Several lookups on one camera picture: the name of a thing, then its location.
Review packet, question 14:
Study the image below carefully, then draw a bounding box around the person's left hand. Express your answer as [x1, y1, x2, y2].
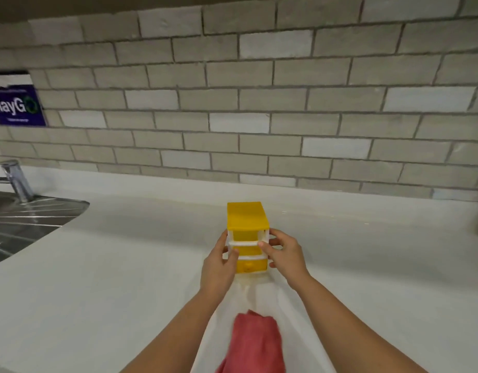
[200, 228, 240, 306]

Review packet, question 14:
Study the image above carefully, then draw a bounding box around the person's right hand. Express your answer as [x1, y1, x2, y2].
[258, 227, 312, 291]

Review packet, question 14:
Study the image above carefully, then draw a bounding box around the yellow white mini drawer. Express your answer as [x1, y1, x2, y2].
[226, 227, 271, 275]

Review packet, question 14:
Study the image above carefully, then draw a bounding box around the pink cloth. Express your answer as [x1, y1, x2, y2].
[215, 309, 285, 373]

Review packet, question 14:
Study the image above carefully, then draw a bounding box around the person's right forearm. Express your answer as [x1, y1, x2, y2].
[293, 275, 430, 373]

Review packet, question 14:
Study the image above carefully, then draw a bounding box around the person's left forearm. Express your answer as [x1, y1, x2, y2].
[120, 289, 222, 373]

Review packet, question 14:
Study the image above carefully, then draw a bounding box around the white countertop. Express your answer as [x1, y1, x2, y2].
[0, 163, 478, 373]

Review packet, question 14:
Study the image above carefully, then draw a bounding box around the grey metal object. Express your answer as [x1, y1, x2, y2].
[0, 190, 90, 267]

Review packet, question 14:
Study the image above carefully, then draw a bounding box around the chrome sink faucet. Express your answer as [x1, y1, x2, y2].
[0, 160, 34, 203]

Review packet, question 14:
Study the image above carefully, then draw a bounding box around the blue wall sign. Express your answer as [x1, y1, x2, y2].
[0, 71, 48, 127]

